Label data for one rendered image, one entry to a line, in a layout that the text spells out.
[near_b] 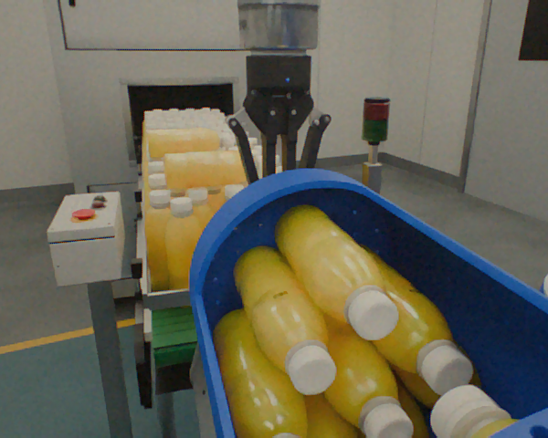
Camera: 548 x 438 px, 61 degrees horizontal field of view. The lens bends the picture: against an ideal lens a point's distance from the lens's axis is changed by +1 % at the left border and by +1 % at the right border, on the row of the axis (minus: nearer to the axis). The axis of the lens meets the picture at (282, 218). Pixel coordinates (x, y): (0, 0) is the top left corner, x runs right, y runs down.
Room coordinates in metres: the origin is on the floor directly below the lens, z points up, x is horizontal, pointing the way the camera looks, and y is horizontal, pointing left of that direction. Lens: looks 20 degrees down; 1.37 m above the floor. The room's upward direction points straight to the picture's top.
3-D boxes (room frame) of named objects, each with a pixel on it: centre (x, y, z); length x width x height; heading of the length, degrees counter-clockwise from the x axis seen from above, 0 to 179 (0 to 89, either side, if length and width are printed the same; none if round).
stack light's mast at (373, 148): (1.13, -0.23, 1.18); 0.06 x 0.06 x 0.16
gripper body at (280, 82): (0.56, 0.00, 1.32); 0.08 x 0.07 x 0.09; 106
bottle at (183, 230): (0.81, 0.19, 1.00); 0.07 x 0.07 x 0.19
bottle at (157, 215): (0.86, 0.24, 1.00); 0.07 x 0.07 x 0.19
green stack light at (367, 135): (1.13, -0.23, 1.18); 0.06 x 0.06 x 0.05
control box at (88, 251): (0.78, 0.35, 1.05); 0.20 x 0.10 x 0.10; 16
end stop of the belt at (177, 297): (0.74, 0.04, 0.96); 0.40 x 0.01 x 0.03; 106
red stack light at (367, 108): (1.13, -0.23, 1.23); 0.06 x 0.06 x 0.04
